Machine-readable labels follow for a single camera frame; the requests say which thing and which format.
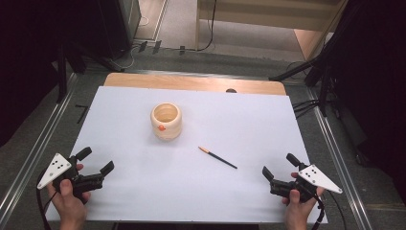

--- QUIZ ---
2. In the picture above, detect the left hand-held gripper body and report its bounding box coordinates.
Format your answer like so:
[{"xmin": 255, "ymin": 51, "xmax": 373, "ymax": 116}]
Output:
[{"xmin": 36, "ymin": 152, "xmax": 105, "ymax": 205}]

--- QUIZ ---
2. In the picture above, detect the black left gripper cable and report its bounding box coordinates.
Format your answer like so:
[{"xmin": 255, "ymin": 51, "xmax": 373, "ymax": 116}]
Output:
[{"xmin": 35, "ymin": 171, "xmax": 58, "ymax": 230}]

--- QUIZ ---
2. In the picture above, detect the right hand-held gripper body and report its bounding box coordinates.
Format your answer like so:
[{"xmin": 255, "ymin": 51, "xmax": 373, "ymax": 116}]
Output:
[{"xmin": 269, "ymin": 164, "xmax": 344, "ymax": 203}]

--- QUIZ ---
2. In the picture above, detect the bundle of black cables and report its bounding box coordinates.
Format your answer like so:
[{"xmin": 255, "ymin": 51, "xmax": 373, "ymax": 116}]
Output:
[{"xmin": 291, "ymin": 99, "xmax": 321, "ymax": 120}]

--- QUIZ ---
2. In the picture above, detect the thin black brush pen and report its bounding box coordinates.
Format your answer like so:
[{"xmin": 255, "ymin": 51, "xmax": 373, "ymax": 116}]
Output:
[{"xmin": 197, "ymin": 146, "xmax": 238, "ymax": 170}]

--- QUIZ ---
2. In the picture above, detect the metal floor rail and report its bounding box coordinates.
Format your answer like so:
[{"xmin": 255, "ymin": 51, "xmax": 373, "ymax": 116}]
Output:
[
  {"xmin": 0, "ymin": 72, "xmax": 79, "ymax": 221},
  {"xmin": 306, "ymin": 87, "xmax": 373, "ymax": 230}
]

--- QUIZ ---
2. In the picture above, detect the wooden table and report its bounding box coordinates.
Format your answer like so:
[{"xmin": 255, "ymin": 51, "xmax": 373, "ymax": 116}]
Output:
[{"xmin": 103, "ymin": 72, "xmax": 287, "ymax": 97}]

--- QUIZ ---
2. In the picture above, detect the black hanging cable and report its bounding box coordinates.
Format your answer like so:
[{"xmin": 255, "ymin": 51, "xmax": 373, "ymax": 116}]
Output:
[{"xmin": 173, "ymin": 0, "xmax": 218, "ymax": 53}]

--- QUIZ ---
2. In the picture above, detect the person's left hand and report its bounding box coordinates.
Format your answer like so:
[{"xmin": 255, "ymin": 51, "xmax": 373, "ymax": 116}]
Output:
[{"xmin": 46, "ymin": 163, "xmax": 92, "ymax": 224}]

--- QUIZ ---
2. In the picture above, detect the pale wooden frame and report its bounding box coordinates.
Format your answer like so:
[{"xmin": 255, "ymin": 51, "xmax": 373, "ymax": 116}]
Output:
[{"xmin": 194, "ymin": 0, "xmax": 349, "ymax": 61}]

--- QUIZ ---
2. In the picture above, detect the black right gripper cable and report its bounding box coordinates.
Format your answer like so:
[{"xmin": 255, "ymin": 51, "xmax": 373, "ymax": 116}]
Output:
[{"xmin": 310, "ymin": 191, "xmax": 348, "ymax": 230}]

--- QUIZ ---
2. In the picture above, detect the black tripod stand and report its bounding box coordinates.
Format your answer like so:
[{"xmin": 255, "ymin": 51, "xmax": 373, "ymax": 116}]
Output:
[{"xmin": 268, "ymin": 0, "xmax": 365, "ymax": 118}]

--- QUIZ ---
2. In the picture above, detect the person's right hand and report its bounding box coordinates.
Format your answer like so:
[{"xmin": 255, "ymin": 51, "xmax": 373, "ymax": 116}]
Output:
[{"xmin": 281, "ymin": 172, "xmax": 326, "ymax": 224}]

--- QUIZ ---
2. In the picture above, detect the grey cabinet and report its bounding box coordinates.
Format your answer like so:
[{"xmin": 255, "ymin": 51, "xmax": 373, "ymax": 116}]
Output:
[{"xmin": 118, "ymin": 0, "xmax": 143, "ymax": 41}]

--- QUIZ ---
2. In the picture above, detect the white table board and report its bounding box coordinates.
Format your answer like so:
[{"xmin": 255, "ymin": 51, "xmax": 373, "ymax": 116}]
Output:
[{"xmin": 45, "ymin": 85, "xmax": 329, "ymax": 224}]

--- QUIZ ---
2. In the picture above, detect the light wooden cup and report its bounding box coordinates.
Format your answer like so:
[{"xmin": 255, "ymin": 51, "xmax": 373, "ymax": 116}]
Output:
[{"xmin": 149, "ymin": 102, "xmax": 183, "ymax": 141}]

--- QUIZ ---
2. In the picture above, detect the white floor cable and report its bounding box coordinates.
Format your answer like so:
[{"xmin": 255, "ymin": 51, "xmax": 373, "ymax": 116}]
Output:
[{"xmin": 118, "ymin": 15, "xmax": 150, "ymax": 70}]

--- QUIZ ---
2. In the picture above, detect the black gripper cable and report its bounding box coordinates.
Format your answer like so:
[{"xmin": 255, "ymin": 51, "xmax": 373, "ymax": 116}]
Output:
[
  {"xmin": 310, "ymin": 191, "xmax": 348, "ymax": 230},
  {"xmin": 35, "ymin": 171, "xmax": 58, "ymax": 230}
]

